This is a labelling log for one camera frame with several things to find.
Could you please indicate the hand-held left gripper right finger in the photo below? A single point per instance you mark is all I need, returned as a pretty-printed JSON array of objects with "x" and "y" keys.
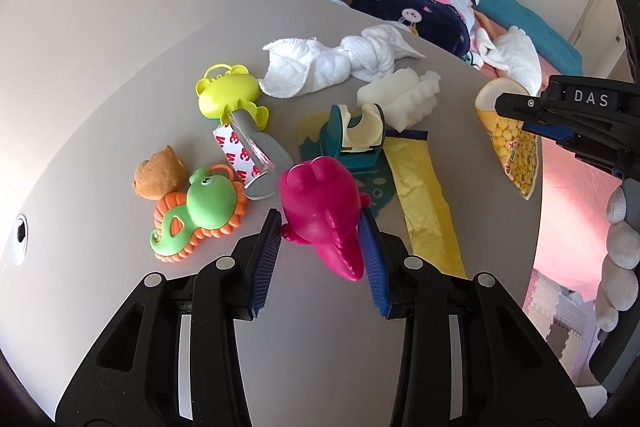
[{"x": 375, "y": 267}]

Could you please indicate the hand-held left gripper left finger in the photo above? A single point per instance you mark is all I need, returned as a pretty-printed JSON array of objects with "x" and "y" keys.
[{"x": 265, "y": 257}]

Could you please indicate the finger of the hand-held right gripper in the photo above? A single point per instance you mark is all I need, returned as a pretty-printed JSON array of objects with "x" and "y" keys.
[
  {"x": 520, "y": 107},
  {"x": 562, "y": 134}
]

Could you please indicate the magenta dinosaur toy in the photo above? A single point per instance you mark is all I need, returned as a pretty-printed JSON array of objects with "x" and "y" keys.
[{"x": 315, "y": 197}]

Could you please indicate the green orange seahorse toy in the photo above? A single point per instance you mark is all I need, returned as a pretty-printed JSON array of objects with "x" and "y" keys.
[{"x": 207, "y": 202}]

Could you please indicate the yellow wrapper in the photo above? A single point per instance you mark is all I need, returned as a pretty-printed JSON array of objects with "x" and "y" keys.
[{"x": 420, "y": 197}]

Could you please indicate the grey adhesive strip red-white backing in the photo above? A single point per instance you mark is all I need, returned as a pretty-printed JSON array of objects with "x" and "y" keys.
[{"x": 260, "y": 162}]

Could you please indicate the teal cream tape dispenser toy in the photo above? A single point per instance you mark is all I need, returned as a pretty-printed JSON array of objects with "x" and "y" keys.
[{"x": 357, "y": 132}]

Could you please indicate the yellow balls snack packet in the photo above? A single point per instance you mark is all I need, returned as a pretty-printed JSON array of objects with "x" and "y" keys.
[{"x": 515, "y": 152}]

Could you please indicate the white towel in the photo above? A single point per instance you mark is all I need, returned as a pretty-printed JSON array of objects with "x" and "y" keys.
[{"x": 510, "y": 57}]

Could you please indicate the teal pillow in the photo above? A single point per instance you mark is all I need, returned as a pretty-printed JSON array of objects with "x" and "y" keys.
[{"x": 525, "y": 27}]

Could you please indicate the pink bed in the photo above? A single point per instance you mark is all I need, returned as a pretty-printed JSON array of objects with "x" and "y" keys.
[{"x": 570, "y": 217}]

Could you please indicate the grey white braided bumper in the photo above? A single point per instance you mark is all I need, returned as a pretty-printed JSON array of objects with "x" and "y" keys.
[{"x": 622, "y": 247}]

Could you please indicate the white foam block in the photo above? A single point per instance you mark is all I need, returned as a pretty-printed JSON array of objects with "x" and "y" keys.
[{"x": 395, "y": 97}]

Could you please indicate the brown bear plush toy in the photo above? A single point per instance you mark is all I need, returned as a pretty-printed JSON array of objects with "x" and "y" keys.
[{"x": 157, "y": 172}]

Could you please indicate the navy printed blanket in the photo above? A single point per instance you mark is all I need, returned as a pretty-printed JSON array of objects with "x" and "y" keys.
[{"x": 400, "y": 2}]

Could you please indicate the yellow-green frog toy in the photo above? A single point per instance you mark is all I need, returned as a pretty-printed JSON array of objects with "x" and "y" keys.
[{"x": 225, "y": 92}]

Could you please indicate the white knotted cloth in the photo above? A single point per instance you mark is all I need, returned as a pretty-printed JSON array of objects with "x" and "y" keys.
[{"x": 300, "y": 67}]

